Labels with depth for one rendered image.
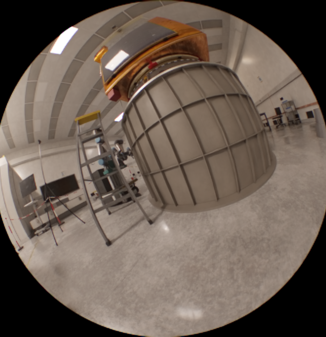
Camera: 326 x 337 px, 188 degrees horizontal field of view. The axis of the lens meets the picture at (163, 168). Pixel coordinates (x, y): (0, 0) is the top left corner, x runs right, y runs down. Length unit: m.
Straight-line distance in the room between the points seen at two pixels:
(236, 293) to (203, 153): 0.80
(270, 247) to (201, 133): 0.78
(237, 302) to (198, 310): 0.13
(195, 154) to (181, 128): 0.21
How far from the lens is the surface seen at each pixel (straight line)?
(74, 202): 4.94
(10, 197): 5.20
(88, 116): 1.61
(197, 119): 0.74
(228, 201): 0.79
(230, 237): 0.59
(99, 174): 2.21
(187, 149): 0.73
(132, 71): 1.57
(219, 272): 0.50
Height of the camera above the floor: 0.48
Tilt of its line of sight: 5 degrees down
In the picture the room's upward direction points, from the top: 23 degrees counter-clockwise
